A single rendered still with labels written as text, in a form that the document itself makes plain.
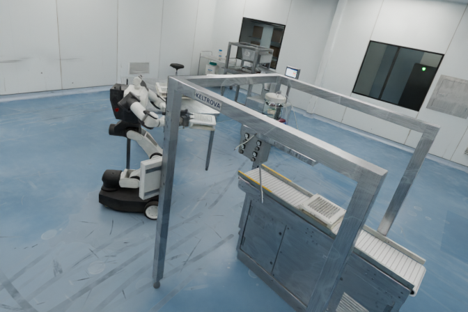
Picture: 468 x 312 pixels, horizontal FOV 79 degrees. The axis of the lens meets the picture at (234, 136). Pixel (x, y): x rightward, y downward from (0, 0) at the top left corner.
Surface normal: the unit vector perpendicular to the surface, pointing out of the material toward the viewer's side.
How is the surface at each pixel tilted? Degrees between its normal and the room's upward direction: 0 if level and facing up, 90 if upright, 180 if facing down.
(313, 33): 90
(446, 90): 90
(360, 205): 90
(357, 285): 90
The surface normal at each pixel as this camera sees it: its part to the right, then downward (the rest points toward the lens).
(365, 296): -0.69, 0.17
